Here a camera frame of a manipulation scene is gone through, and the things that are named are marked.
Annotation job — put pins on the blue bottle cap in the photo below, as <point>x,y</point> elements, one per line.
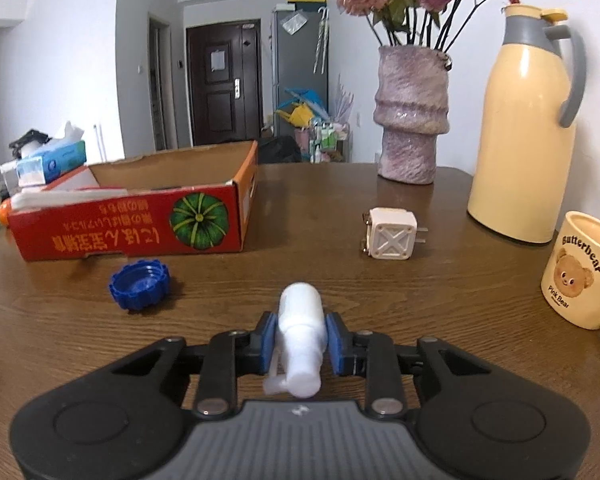
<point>140,285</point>

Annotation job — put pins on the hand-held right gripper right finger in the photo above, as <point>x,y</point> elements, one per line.
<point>332,345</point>

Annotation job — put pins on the grey refrigerator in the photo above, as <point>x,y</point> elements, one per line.
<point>300,70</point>

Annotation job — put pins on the white pole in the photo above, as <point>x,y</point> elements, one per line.
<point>98,142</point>

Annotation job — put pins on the pink bin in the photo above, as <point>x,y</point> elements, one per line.
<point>301,140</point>

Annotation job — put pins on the clear food jar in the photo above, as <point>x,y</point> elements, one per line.
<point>5,177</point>

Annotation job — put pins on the orange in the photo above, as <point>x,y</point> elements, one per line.
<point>3,212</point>

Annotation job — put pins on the blue yellow plastic toy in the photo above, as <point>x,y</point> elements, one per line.
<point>300,107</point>

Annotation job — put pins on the dark brown entrance door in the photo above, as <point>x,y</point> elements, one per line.
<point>225,105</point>

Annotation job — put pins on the cream plug adapter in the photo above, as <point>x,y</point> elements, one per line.
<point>390,235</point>

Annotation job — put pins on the cream thermos jug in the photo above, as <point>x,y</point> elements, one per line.
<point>515,160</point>

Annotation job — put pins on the white spray bottle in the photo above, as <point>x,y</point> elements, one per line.
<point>300,340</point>

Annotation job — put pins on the pink textured vase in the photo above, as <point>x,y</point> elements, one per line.
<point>410,125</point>

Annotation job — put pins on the black duffel bag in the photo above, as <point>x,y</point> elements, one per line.
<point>280,150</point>

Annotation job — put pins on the white paper on door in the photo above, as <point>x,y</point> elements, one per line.
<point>218,60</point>

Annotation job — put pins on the cream bear mug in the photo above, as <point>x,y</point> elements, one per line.
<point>580,280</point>

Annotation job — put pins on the red cardboard box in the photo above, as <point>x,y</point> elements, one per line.
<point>105,230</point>

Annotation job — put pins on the side door frame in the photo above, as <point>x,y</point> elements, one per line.
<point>159,85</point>

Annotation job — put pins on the clear hanging umbrella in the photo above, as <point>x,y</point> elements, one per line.
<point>321,40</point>

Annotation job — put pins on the black white device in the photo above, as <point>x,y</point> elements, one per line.
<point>30,139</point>

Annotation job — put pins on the clear plastic bag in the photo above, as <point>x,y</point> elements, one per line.
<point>294,24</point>

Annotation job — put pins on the lavender wall decoration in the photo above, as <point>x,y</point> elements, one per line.
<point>344,102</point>

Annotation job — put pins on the blue tissue box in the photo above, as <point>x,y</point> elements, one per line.
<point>55,162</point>

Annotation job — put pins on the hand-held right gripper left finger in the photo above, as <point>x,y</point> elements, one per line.
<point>266,340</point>

